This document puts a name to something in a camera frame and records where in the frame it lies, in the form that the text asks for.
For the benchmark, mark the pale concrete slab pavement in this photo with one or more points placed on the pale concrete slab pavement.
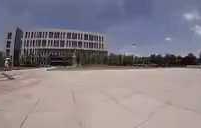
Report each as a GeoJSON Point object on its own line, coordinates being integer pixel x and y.
{"type": "Point", "coordinates": [114, 96]}

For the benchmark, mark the large white multi-storey building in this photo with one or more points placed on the large white multi-storey building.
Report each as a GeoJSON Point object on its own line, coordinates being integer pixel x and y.
{"type": "Point", "coordinates": [58, 46]}

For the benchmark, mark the row of dark trees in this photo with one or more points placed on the row of dark trees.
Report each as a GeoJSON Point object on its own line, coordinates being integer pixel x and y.
{"type": "Point", "coordinates": [161, 60]}

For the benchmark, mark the person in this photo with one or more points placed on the person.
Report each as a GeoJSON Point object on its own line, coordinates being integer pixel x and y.
{"type": "Point", "coordinates": [7, 64]}

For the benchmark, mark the pale statue on pedestal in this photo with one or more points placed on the pale statue on pedestal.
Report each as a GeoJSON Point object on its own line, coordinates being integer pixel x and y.
{"type": "Point", "coordinates": [74, 59]}

